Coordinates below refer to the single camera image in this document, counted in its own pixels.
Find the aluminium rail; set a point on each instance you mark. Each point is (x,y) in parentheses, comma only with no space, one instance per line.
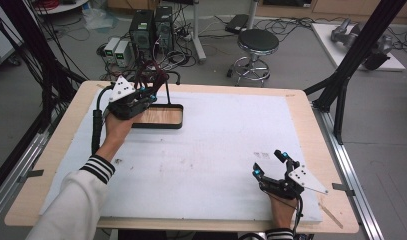
(351,166)
(14,173)

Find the black computer tower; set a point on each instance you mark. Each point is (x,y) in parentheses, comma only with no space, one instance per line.
(164,28)
(141,31)

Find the flat black box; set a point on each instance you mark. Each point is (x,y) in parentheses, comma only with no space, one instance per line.
(237,23)

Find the black round stool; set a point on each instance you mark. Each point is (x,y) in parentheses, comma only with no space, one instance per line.
(257,41)

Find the black metal frame post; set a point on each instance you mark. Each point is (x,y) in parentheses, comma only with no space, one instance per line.
(354,56)

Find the white foam mat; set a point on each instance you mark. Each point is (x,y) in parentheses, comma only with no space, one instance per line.
(197,160)

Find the light wooden desk white legs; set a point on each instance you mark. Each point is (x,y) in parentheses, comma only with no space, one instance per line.
(198,40)

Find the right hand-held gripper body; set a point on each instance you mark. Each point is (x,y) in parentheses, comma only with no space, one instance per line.
(284,188)

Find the white floor board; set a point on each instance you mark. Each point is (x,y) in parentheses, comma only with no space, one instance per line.
(327,46)

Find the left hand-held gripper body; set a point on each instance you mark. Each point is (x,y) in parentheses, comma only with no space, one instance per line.
(127,106)

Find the thin wooden stick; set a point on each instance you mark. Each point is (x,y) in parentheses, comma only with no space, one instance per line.
(331,215)

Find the small grey power supply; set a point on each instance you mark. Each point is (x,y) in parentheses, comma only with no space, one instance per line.
(122,52)
(111,48)

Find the person's right hand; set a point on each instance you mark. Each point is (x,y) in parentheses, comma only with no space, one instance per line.
(284,213)

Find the black stand with wooden tray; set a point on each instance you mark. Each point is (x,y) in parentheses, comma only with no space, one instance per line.
(161,116)

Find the person's left hand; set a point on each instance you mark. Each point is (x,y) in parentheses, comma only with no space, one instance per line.
(117,130)

